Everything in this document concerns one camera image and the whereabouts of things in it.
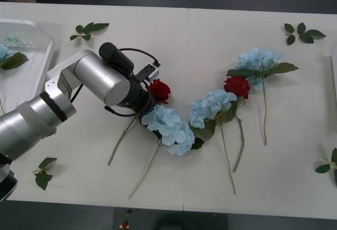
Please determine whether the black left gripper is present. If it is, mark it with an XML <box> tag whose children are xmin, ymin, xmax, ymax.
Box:
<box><xmin>135</xmin><ymin>81</ymin><xmax>162</xmax><ymax>140</ymax></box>

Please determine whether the pale blue flower with stem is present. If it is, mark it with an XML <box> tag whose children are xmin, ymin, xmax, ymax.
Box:
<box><xmin>0</xmin><ymin>44</ymin><xmax>29</xmax><ymax>71</ymax></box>
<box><xmin>188</xmin><ymin>89</ymin><xmax>239</xmax><ymax>195</ymax></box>
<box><xmin>226</xmin><ymin>47</ymin><xmax>300</xmax><ymax>146</ymax></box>
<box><xmin>128</xmin><ymin>104</ymin><xmax>205</xmax><ymax>199</ymax></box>

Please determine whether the dark robot torso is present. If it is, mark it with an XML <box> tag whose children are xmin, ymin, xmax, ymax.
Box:
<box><xmin>113</xmin><ymin>205</ymin><xmax>227</xmax><ymax>230</ymax></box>

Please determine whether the shallow white box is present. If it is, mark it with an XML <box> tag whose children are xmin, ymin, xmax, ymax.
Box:
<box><xmin>0</xmin><ymin>18</ymin><xmax>56</xmax><ymax>115</ymax></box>
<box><xmin>330</xmin><ymin>55</ymin><xmax>337</xmax><ymax>136</ymax></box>

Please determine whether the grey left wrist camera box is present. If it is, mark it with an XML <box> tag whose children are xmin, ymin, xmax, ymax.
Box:
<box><xmin>136</xmin><ymin>63</ymin><xmax>160</xmax><ymax>82</ymax></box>

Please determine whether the black left gripper cable loop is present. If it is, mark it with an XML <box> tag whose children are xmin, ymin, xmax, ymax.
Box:
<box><xmin>104</xmin><ymin>105</ymin><xmax>148</xmax><ymax>117</ymax></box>

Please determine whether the red rose with green stem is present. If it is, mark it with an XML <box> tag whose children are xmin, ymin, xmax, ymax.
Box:
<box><xmin>107</xmin><ymin>79</ymin><xmax>171</xmax><ymax>166</ymax></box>
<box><xmin>223</xmin><ymin>76</ymin><xmax>251</xmax><ymax>173</ymax></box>

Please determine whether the loose green leaf twig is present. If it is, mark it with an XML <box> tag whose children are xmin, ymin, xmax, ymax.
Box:
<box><xmin>284</xmin><ymin>22</ymin><xmax>327</xmax><ymax>46</ymax></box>
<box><xmin>314</xmin><ymin>147</ymin><xmax>337</xmax><ymax>174</ymax></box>
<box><xmin>70</xmin><ymin>22</ymin><xmax>110</xmax><ymax>42</ymax></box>
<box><xmin>33</xmin><ymin>157</ymin><xmax>58</xmax><ymax>191</ymax></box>

